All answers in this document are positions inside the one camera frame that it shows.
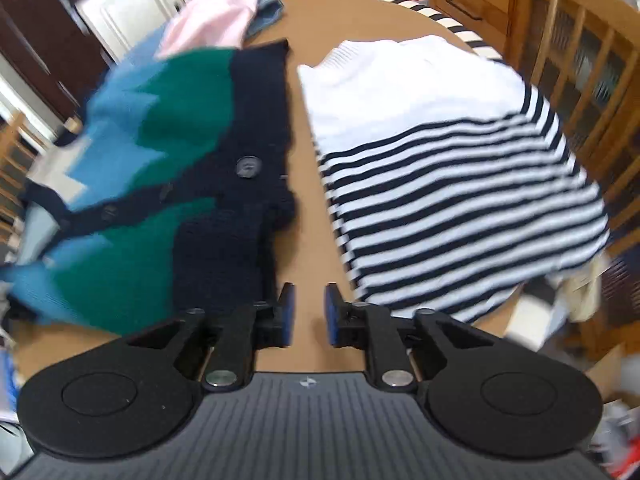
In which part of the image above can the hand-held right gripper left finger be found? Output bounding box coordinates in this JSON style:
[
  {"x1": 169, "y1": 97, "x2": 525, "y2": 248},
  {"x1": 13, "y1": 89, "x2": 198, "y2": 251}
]
[{"x1": 125, "y1": 283, "x2": 297, "y2": 392}]

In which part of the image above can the wooden chair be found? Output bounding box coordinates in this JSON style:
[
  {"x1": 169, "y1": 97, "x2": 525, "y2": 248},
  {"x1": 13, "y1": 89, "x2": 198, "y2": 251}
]
[
  {"x1": 0, "y1": 110, "x2": 84, "y2": 253},
  {"x1": 515, "y1": 0, "x2": 640, "y2": 243}
]

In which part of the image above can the white navy striped sweater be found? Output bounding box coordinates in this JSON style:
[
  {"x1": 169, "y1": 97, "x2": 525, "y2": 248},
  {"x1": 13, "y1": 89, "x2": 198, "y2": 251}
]
[{"x1": 297, "y1": 35, "x2": 612, "y2": 324}]

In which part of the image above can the blue denim garment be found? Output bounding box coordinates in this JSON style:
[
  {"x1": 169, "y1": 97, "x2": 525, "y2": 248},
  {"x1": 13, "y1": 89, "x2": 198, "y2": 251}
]
[{"x1": 244, "y1": 0, "x2": 285, "y2": 40}]

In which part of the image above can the pink garment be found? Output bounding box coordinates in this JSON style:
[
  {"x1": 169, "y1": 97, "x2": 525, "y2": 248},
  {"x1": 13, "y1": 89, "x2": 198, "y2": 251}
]
[{"x1": 155, "y1": 0, "x2": 262, "y2": 59}]

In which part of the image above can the blue green navy knit cardigan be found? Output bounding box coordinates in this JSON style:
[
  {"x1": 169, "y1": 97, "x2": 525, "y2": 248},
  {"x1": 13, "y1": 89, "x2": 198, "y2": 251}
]
[{"x1": 0, "y1": 39, "x2": 297, "y2": 336}]

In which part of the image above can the white door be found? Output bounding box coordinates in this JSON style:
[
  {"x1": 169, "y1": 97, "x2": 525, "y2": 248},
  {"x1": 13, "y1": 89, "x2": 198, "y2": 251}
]
[{"x1": 75, "y1": 0, "x2": 187, "y2": 63}]

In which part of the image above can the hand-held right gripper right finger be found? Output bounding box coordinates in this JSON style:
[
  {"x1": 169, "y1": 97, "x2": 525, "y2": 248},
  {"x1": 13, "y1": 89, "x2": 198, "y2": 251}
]
[{"x1": 323, "y1": 283, "x2": 496, "y2": 392}]

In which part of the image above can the dark brown door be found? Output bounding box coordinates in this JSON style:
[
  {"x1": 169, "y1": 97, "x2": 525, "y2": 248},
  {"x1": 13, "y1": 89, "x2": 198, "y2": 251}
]
[{"x1": 0, "y1": 0, "x2": 112, "y2": 123}]

